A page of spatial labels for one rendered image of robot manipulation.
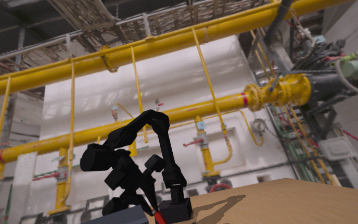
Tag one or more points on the dark red peg with grey band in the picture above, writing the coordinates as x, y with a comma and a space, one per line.
159, 217

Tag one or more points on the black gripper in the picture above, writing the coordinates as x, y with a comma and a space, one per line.
135, 180

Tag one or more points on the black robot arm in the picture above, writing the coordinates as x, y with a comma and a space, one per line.
99, 157

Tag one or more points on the dark grey sloped panel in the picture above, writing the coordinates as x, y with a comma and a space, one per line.
132, 215

